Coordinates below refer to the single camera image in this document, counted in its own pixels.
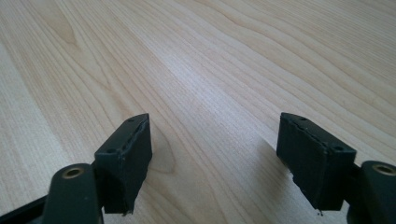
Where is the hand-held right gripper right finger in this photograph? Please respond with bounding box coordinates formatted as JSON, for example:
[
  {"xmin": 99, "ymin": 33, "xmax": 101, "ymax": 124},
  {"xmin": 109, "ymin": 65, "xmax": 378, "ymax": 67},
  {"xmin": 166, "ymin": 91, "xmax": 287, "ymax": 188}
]
[{"xmin": 276, "ymin": 112, "xmax": 358, "ymax": 213}]

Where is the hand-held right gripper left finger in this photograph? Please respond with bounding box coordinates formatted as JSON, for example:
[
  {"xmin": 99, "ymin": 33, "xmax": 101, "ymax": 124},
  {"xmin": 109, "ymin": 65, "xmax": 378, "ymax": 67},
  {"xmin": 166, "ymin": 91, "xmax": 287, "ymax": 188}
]
[{"xmin": 93, "ymin": 112, "xmax": 154, "ymax": 217}]

